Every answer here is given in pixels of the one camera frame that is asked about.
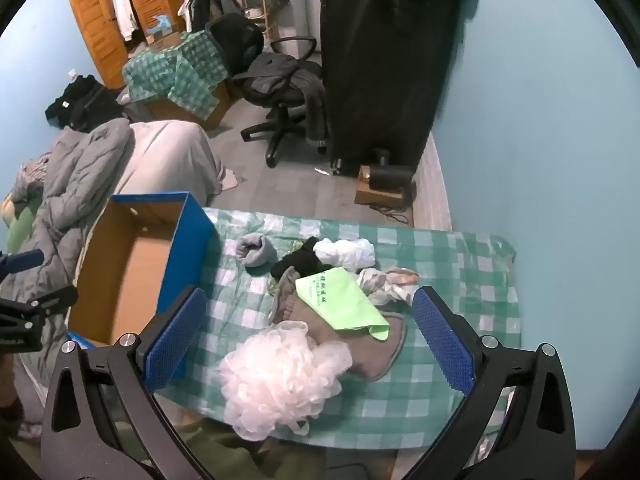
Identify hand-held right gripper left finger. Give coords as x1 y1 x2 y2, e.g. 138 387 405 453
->
40 285 211 480

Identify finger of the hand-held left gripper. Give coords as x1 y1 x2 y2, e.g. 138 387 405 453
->
0 249 46 276
0 285 79 318

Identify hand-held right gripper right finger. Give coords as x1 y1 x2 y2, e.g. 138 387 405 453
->
395 285 578 480

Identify blue cardboard box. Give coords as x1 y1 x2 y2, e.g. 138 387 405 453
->
67 191 219 351

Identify grey sock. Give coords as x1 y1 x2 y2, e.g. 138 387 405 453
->
235 233 273 270

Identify white blue plastic bag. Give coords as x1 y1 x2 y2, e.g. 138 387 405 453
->
314 237 376 273

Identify person's left forearm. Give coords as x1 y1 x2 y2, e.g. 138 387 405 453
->
0 355 25 436

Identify green plush toy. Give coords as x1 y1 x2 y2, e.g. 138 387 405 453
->
0 197 41 251

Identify brown slipper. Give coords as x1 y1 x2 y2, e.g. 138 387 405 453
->
270 266 407 382

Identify white pink crumpled cloth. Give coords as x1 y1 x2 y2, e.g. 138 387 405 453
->
356 267 420 306

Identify striped pillow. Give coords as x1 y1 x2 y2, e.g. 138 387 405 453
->
15 155 53 196

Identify green white checked tablecloth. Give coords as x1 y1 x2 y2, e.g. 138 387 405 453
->
150 207 521 453

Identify grey quilt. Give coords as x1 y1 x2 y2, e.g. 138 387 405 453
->
10 119 136 426

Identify light green cloth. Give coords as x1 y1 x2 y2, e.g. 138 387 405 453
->
295 266 390 341

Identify black rolled sock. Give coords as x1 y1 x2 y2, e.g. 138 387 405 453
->
270 236 326 279

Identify flat brown cardboard box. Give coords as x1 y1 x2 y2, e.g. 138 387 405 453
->
354 165 408 206

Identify black bag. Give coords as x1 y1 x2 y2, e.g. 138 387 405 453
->
45 75 126 133

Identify black cylinder device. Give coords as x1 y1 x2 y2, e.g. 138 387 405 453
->
370 149 415 191

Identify person in grey trousers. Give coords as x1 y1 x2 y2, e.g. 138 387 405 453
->
117 120 226 211

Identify large brown cardboard box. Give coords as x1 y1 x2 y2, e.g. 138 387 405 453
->
145 80 233 128

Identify green checked cloth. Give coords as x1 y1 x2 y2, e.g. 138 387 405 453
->
122 30 231 121

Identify black office chair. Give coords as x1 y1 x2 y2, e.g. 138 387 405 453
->
205 12 326 168

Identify wooden wardrobe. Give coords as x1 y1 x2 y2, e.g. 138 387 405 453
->
67 0 188 91

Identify small open cardboard box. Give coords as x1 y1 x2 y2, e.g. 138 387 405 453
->
145 15 183 51

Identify white hanging shirt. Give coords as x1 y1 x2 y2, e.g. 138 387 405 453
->
111 0 138 41

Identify dark grey clothes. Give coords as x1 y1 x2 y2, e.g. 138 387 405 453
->
232 52 331 153

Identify black fabric wardrobe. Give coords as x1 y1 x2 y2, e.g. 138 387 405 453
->
317 0 476 176

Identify red black cables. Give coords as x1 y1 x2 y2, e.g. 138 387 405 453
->
372 202 411 225

